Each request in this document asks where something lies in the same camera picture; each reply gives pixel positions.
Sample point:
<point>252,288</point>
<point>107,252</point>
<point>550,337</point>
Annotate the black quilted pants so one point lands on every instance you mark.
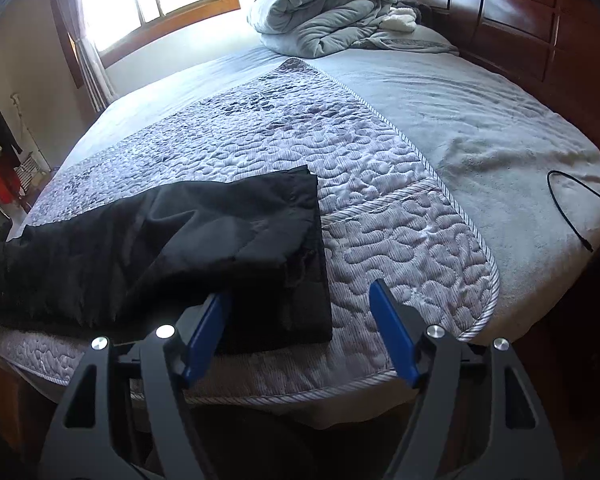
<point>131,265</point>

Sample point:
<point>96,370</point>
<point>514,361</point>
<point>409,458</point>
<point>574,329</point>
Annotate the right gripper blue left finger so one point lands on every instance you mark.
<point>91,434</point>

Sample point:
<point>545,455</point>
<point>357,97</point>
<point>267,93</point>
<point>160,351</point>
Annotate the dark wooden headboard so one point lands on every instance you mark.
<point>551,48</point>

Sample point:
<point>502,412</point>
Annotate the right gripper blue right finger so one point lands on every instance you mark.
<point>477,415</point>

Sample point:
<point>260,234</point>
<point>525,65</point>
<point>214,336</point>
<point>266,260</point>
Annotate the folded grey comforter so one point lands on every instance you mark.
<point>317,28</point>

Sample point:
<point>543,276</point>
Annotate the grey bed sheet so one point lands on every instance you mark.
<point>470,198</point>

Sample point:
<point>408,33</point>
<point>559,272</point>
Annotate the wooden coat rack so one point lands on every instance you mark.
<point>10,185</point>

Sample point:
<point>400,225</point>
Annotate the purple quilted bed runner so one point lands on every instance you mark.
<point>304,373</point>

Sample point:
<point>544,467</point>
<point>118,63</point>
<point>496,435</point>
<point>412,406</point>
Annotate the white curtain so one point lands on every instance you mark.
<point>98,84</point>

